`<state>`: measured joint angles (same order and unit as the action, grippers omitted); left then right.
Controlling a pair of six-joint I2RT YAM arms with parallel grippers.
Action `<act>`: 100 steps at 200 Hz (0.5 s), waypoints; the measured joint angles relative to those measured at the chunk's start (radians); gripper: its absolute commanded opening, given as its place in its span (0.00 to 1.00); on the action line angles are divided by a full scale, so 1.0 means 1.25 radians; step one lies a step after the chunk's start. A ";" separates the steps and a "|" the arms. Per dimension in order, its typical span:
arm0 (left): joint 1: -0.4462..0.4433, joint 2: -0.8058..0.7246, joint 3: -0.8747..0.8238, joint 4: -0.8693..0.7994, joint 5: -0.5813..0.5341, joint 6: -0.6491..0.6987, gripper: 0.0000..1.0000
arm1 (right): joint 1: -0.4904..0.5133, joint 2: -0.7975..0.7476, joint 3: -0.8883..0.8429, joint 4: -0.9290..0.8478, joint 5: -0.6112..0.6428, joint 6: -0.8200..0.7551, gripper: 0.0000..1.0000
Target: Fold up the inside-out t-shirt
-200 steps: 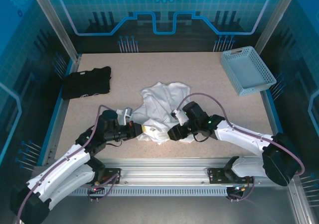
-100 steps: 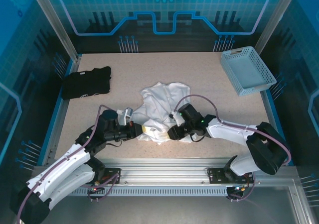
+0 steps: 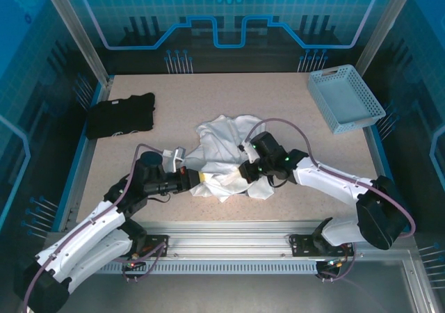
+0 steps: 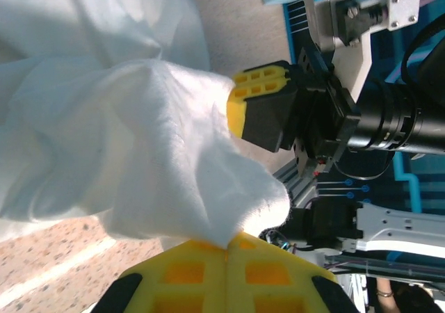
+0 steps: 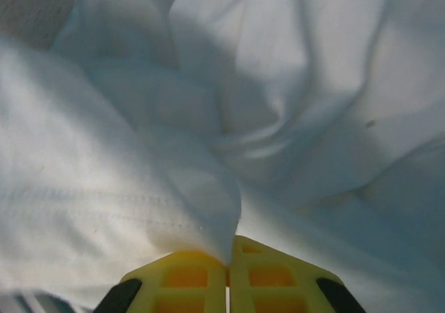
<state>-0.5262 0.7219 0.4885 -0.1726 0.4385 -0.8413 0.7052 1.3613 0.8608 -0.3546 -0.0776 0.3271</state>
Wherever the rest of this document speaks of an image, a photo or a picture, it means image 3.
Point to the white t-shirt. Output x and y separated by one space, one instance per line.
219 142

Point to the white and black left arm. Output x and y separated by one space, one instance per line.
87 229

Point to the black folded t-shirt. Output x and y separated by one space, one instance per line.
118 116

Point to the small board with LEDs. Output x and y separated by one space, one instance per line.
133 262
335 262

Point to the light blue perforated basket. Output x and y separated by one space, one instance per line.
340 97

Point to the grey metal front panel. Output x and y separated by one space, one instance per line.
226 295

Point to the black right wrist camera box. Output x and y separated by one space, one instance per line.
267 144

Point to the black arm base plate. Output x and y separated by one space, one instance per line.
158 243
300 245

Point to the aluminium front rail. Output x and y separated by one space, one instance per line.
226 236

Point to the blue-edged aluminium side rail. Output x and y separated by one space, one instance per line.
83 146
376 149

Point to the aluminium frame post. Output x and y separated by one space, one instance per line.
82 34
384 24

